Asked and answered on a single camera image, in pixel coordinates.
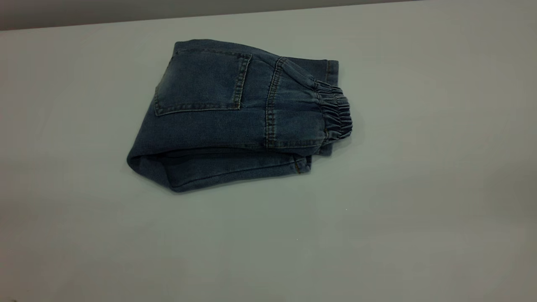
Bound blue denim shorts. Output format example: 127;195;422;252
127;39;353;193

